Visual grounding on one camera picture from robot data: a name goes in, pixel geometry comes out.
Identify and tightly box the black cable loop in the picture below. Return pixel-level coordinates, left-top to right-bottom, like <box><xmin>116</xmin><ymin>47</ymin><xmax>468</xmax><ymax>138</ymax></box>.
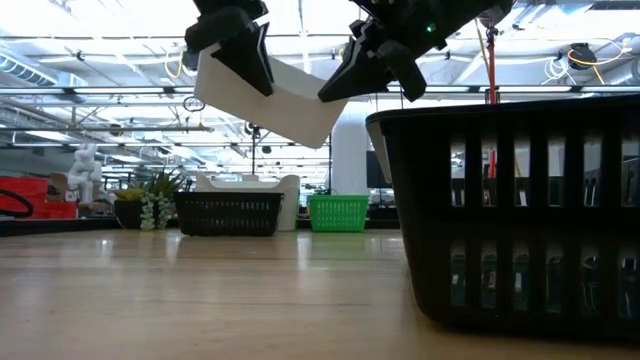
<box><xmin>0</xmin><ymin>188</ymin><xmax>37</xmax><ymax>220</ymax></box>

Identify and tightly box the black ceiling cable reel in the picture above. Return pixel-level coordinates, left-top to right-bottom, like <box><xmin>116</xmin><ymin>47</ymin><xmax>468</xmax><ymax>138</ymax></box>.
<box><xmin>568</xmin><ymin>42</ymin><xmax>597</xmax><ymax>70</ymax></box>

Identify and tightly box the green mesh plastic basket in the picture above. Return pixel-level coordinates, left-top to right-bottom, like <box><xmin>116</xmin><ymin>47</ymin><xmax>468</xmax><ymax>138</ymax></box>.
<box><xmin>307</xmin><ymin>194</ymin><xmax>370</xmax><ymax>202</ymax></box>
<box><xmin>307</xmin><ymin>194</ymin><xmax>370</xmax><ymax>233</ymax></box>

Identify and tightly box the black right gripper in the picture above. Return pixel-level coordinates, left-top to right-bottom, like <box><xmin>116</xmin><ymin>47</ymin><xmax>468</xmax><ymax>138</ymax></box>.
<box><xmin>317</xmin><ymin>0</ymin><xmax>514</xmax><ymax>104</ymax></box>

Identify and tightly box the black aluminium table frame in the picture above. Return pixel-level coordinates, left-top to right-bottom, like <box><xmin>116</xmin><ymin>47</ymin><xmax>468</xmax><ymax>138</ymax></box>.
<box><xmin>0</xmin><ymin>217</ymin><xmax>401</xmax><ymax>238</ymax></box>

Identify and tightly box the red plastic bin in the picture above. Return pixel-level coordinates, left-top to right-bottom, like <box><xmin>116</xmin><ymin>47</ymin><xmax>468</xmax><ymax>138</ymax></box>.
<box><xmin>28</xmin><ymin>199</ymin><xmax>79</xmax><ymax>221</ymax></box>
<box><xmin>0</xmin><ymin>175</ymin><xmax>52</xmax><ymax>204</ymax></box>

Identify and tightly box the black monitor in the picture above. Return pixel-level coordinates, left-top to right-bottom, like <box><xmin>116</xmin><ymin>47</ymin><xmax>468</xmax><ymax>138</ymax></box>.
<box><xmin>365</xmin><ymin>149</ymin><xmax>394</xmax><ymax>190</ymax></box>

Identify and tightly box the black slotted plastic basket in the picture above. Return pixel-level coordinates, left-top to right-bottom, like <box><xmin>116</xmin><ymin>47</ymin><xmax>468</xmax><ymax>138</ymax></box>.
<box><xmin>365</xmin><ymin>94</ymin><xmax>640</xmax><ymax>342</ymax></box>
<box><xmin>173</xmin><ymin>191</ymin><xmax>285</xmax><ymax>238</ymax></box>
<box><xmin>173</xmin><ymin>191</ymin><xmax>285</xmax><ymax>200</ymax></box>

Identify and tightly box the yellow strap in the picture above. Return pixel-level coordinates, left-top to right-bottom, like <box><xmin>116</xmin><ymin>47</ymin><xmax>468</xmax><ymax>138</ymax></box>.
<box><xmin>473</xmin><ymin>18</ymin><xmax>490</xmax><ymax>89</ymax></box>

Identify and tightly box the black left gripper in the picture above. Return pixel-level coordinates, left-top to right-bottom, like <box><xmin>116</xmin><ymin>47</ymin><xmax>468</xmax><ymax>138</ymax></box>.
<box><xmin>184</xmin><ymin>0</ymin><xmax>275</xmax><ymax>98</ymax></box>

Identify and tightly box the white rabbit figure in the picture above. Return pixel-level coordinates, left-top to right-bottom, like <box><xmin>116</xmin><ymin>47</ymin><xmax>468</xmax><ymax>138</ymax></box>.
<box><xmin>66</xmin><ymin>143</ymin><xmax>104</xmax><ymax>204</ymax></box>

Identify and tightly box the potted succulent plant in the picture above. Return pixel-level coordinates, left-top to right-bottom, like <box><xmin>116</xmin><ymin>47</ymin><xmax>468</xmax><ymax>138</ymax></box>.
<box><xmin>113</xmin><ymin>168</ymin><xmax>189</xmax><ymax>232</ymax></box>

